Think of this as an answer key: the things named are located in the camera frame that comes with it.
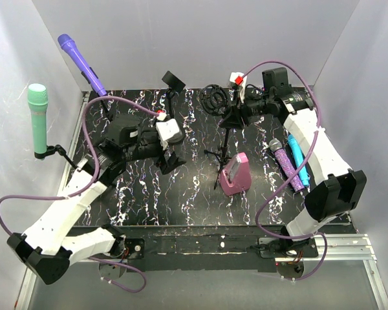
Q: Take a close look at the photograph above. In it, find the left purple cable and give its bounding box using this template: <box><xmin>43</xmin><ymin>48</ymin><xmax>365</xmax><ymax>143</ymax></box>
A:
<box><xmin>0</xmin><ymin>95</ymin><xmax>164</xmax><ymax>293</ymax></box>

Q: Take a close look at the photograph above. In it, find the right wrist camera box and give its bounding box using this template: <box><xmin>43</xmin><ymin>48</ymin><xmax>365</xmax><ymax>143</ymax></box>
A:
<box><xmin>229</xmin><ymin>72</ymin><xmax>247</xmax><ymax>103</ymax></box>

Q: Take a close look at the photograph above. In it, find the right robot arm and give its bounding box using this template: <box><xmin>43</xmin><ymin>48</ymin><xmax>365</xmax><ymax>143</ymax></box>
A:
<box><xmin>222</xmin><ymin>61</ymin><xmax>367</xmax><ymax>257</ymax></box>

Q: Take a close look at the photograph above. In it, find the blue microphone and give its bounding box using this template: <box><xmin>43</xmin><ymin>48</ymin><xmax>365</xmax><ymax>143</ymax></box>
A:
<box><xmin>288</xmin><ymin>134</ymin><xmax>310</xmax><ymax>187</ymax></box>

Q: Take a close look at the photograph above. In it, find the black tripod shock-mount stand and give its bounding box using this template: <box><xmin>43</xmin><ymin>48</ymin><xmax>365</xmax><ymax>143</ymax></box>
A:
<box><xmin>199</xmin><ymin>84</ymin><xmax>232</xmax><ymax>189</ymax></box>

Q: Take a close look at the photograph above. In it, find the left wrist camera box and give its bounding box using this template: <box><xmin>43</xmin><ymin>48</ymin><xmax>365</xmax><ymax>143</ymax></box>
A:
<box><xmin>155</xmin><ymin>111</ymin><xmax>184</xmax><ymax>150</ymax></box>

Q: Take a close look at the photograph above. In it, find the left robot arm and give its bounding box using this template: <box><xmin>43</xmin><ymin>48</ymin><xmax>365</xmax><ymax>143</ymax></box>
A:
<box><xmin>7</xmin><ymin>114</ymin><xmax>185</xmax><ymax>285</ymax></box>

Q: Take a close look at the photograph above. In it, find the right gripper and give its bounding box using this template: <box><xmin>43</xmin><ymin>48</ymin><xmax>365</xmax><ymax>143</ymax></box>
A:
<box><xmin>219</xmin><ymin>89</ymin><xmax>272</xmax><ymax>131</ymax></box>

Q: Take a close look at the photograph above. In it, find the black round-base desk stand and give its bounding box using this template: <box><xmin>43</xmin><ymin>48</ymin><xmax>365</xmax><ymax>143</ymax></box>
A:
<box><xmin>162</xmin><ymin>70</ymin><xmax>186</xmax><ymax>145</ymax></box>

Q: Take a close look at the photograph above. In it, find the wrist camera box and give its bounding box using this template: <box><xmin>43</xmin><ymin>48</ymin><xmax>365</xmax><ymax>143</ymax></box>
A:
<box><xmin>229</xmin><ymin>72</ymin><xmax>247</xmax><ymax>103</ymax></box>
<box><xmin>155</xmin><ymin>111</ymin><xmax>184</xmax><ymax>150</ymax></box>

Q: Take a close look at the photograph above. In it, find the purple cable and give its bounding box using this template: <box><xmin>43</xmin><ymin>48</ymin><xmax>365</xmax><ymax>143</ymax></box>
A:
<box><xmin>242</xmin><ymin>59</ymin><xmax>327</xmax><ymax>281</ymax></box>
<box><xmin>0</xmin><ymin>95</ymin><xmax>164</xmax><ymax>293</ymax></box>

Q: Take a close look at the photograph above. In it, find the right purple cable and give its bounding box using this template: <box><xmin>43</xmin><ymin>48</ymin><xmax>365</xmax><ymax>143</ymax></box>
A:
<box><xmin>242</xmin><ymin>59</ymin><xmax>327</xmax><ymax>281</ymax></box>

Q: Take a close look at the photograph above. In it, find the glitter purple microphone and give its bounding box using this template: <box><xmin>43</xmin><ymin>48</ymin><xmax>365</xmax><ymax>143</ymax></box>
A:
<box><xmin>268</xmin><ymin>139</ymin><xmax>304</xmax><ymax>192</ymax></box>

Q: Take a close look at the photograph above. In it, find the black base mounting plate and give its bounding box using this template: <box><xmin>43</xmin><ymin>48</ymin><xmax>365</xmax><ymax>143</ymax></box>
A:
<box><xmin>87</xmin><ymin>224</ymin><xmax>356</xmax><ymax>275</ymax></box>

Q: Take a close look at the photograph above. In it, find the pink phone dock stand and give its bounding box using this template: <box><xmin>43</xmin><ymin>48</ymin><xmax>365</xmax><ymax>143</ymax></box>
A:
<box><xmin>220</xmin><ymin>152</ymin><xmax>252</xmax><ymax>196</ymax></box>

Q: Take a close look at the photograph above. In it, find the green microphone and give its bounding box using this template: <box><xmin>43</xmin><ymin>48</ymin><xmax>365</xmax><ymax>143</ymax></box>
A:
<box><xmin>27</xmin><ymin>83</ymin><xmax>49</xmax><ymax>160</ymax></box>

